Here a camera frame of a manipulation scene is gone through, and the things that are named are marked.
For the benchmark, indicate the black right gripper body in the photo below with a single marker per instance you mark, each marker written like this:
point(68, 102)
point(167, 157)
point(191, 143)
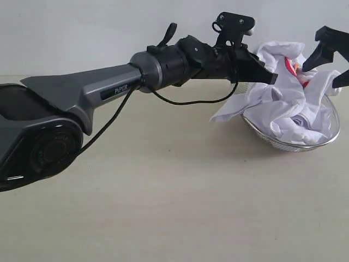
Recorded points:
point(337, 40)

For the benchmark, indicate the white t-shirt red print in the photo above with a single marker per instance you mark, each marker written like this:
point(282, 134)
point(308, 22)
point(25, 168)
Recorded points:
point(286, 60)

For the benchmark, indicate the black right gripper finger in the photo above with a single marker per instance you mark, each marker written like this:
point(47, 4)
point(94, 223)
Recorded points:
point(323, 54)
point(341, 81)

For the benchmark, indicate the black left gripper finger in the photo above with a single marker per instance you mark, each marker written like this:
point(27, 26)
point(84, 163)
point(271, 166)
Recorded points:
point(254, 71)

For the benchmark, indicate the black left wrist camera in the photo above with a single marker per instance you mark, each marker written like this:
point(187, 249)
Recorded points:
point(232, 28)

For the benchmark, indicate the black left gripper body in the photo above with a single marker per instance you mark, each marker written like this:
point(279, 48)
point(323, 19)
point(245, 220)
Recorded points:
point(219, 64)

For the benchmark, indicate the metal wire mesh basket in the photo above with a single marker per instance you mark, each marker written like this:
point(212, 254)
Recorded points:
point(293, 117)

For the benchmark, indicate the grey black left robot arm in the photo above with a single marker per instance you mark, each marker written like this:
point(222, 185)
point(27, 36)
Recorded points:
point(44, 118)

